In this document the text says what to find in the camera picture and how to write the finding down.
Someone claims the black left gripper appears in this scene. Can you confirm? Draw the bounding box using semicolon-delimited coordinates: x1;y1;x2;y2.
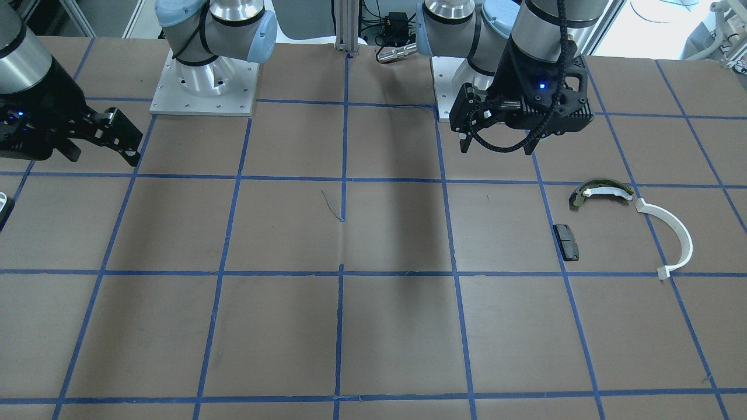
450;41;595;155

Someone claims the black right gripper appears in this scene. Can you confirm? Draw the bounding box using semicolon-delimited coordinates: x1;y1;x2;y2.
2;59;142;167

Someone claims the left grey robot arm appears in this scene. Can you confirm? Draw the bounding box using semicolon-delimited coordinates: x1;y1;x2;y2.
416;1;608;155

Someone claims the olive green brake shoe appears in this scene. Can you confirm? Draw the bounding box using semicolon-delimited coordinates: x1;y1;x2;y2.
568;178;634;208

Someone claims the dark grey brake pad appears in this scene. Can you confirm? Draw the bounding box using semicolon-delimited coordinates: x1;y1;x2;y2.
553;223;580;261

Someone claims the silver cylindrical connector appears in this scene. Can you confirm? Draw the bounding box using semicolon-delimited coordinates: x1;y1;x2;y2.
375;43;418;64

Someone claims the white curved plastic part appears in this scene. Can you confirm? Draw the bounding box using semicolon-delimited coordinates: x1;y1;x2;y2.
635;197;694;280

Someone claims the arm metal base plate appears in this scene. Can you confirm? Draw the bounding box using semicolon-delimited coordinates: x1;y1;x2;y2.
431;57;494;123
149;51;260;117

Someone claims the aluminium frame post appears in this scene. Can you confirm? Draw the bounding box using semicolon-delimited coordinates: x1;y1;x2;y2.
333;0;360;57

